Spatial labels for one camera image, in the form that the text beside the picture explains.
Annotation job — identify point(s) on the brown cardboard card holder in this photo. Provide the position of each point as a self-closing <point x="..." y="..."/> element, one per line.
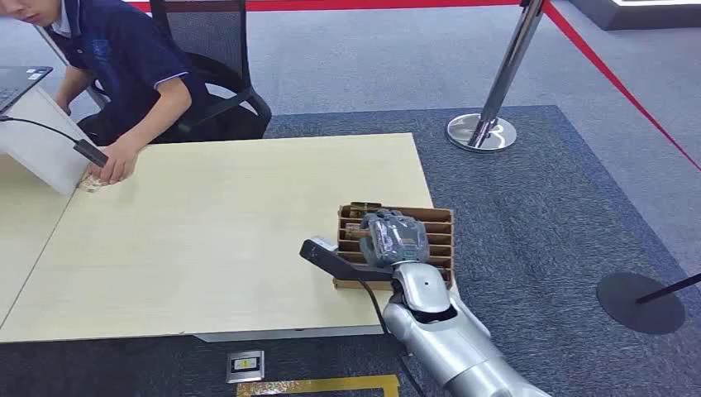
<point x="440" y="241"/>

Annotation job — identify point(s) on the person's left hand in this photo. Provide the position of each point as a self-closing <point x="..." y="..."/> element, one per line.
<point x="116" y="161"/>

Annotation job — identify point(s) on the gold patterned card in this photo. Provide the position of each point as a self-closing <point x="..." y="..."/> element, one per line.
<point x="90" y="184"/>

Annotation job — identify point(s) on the black camera bracket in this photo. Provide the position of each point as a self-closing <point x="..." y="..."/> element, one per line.
<point x="334" y="264"/>

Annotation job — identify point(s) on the black mesh office chair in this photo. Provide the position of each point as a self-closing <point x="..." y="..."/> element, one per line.
<point x="219" y="33"/>

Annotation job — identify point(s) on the dark grey platform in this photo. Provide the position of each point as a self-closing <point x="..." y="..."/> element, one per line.
<point x="630" y="19"/>

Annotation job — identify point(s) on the grey metal table frame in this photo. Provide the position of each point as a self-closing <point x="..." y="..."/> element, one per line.
<point x="285" y="333"/>

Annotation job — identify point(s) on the black laptop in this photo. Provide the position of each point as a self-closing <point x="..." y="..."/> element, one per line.
<point x="16" y="82"/>

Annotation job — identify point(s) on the person's right forearm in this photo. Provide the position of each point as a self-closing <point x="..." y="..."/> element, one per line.
<point x="71" y="90"/>

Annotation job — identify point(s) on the white box stand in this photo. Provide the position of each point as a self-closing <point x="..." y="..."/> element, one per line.
<point x="38" y="145"/>

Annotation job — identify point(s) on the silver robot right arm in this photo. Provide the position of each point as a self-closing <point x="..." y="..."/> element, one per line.
<point x="454" y="340"/>

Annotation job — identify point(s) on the person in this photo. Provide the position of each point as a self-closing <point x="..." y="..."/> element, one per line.
<point x="126" y="49"/>

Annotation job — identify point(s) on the yellow floor tape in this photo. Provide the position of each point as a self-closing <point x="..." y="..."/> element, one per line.
<point x="328" y="384"/>

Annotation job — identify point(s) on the red barrier belt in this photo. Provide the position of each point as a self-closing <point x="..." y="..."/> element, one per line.
<point x="356" y="5"/>
<point x="619" y="82"/>

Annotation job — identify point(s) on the chrome stanchion post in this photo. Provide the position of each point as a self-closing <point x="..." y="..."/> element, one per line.
<point x="509" y="60"/>

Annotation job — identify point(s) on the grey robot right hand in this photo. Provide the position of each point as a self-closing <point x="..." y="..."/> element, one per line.
<point x="397" y="241"/>

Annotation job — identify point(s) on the silver floor socket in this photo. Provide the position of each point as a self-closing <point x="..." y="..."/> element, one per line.
<point x="245" y="366"/>

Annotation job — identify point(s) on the black stanchion with round base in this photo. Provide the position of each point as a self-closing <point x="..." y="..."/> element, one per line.
<point x="635" y="312"/>

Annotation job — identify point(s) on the person's left forearm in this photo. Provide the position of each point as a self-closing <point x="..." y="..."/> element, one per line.
<point x="161" y="112"/>

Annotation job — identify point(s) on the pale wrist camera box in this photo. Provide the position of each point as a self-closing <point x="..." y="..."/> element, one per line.
<point x="327" y="244"/>

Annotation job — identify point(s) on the brown card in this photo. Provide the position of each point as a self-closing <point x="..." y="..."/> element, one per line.
<point x="353" y="232"/>

